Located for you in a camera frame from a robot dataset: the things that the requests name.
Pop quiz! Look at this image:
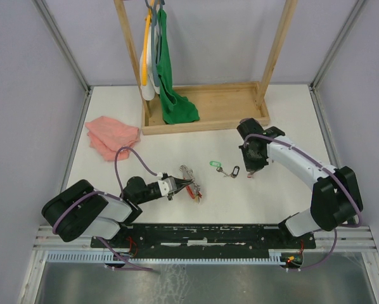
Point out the grey key holder with rings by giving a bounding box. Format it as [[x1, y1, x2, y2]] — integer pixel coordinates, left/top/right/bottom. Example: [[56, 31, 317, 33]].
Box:
[[179, 165, 202, 203]]

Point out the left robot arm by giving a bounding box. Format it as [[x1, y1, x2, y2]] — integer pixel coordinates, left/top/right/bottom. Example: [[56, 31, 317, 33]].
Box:
[[41, 174, 193, 247]]

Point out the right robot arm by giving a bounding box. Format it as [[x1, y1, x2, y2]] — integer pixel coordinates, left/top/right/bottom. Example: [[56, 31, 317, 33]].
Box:
[[236, 118, 363, 248]]

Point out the black tag key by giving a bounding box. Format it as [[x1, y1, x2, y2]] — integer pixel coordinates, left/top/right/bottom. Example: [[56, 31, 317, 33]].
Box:
[[226, 165, 240, 179]]

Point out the green tag key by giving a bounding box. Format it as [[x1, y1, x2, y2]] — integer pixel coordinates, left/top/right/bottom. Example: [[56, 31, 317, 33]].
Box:
[[209, 160, 227, 175]]

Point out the wooden clothes rack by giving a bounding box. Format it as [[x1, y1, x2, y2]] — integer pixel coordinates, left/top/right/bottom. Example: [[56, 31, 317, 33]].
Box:
[[113, 0, 300, 136]]

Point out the green hanging garment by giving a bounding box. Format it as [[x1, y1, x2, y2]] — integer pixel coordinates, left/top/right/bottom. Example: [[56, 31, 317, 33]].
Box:
[[157, 8, 200, 125]]

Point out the pink folded cloth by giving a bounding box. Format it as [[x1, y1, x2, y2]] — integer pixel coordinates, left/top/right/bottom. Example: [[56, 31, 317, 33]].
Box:
[[85, 116, 140, 162]]

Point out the white hanging garment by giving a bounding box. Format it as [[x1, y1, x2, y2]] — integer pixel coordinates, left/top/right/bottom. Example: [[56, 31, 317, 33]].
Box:
[[139, 30, 160, 101]]

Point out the yellow clothes hanger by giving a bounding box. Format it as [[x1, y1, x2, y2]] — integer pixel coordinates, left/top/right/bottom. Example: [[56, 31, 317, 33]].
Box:
[[141, 8, 152, 86]]

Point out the grey clothes hanger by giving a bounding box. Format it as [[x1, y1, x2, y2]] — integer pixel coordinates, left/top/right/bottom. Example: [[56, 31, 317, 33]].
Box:
[[145, 1, 165, 94]]

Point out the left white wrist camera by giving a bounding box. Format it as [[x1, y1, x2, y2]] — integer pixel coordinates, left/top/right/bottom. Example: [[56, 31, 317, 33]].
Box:
[[157, 172, 171, 197]]

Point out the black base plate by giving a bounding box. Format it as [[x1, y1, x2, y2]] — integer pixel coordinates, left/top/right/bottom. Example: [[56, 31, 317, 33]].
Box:
[[107, 224, 316, 257]]

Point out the grey cable duct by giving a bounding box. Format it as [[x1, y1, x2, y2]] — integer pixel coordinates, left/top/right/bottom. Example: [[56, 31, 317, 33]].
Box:
[[46, 247, 285, 265]]

